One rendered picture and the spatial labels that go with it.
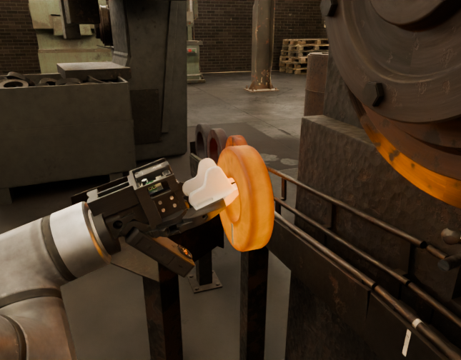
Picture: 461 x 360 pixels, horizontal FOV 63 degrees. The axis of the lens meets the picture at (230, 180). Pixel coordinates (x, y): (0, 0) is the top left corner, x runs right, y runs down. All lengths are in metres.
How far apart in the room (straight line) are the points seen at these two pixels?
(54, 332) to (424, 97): 0.44
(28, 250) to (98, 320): 1.17
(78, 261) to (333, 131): 0.52
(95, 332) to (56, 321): 1.12
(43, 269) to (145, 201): 0.14
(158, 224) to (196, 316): 1.12
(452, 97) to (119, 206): 0.37
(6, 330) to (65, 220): 0.14
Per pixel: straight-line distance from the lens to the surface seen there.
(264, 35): 7.44
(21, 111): 2.68
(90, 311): 1.71
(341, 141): 0.76
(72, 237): 0.49
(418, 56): 0.38
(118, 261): 0.85
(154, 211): 0.49
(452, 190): 0.46
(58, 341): 0.48
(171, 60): 3.22
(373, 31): 0.42
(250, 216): 0.49
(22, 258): 0.51
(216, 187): 0.51
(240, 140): 1.08
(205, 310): 1.62
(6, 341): 0.42
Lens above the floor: 1.05
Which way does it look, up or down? 21 degrees down
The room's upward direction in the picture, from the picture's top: straight up
